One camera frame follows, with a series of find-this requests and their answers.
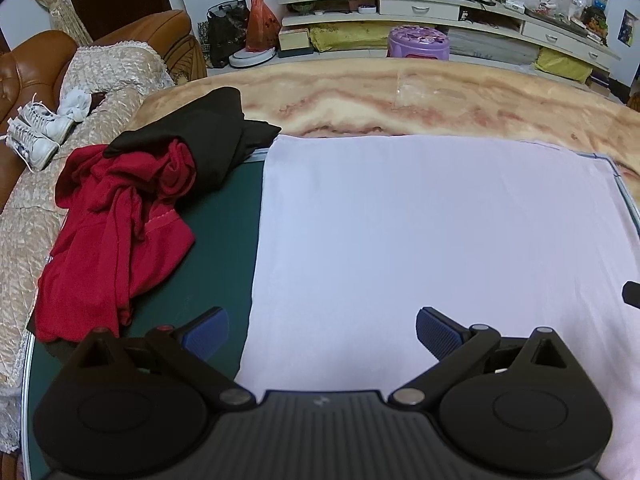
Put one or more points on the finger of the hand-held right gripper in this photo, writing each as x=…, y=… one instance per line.
x=632, y=294

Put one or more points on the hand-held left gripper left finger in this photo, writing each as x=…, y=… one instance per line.
x=207, y=334

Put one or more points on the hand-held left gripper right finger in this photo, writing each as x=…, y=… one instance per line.
x=440, y=331

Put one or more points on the pale pink garment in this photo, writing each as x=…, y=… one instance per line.
x=425, y=235

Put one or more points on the red garment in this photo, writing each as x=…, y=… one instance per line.
x=100, y=240

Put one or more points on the black garment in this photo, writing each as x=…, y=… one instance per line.
x=215, y=130

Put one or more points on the marble coffee table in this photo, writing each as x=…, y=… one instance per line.
x=450, y=115

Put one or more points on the yellow green cushion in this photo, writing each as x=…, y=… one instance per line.
x=562, y=65
x=350, y=39

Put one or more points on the clear plastic bag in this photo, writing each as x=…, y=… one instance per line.
x=420, y=90

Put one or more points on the white sneaker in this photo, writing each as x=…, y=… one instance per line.
x=32, y=147
x=50, y=122

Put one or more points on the white socks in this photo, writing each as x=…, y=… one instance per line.
x=79, y=104

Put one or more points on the white round scale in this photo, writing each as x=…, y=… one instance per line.
x=252, y=58

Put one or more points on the grey folded cloth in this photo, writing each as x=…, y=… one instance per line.
x=492, y=47

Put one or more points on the purple plastic stool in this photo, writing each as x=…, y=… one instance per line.
x=419, y=42

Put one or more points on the black bag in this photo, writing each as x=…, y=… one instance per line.
x=227, y=35

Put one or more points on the cardboard box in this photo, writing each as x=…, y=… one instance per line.
x=295, y=42

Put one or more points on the orange plastic bag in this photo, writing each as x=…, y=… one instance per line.
x=261, y=25

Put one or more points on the brown leather sofa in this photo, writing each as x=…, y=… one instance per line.
x=30, y=60

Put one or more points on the beige curtain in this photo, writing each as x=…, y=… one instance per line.
x=60, y=0

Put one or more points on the dark wall poster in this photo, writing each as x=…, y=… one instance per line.
x=626, y=27

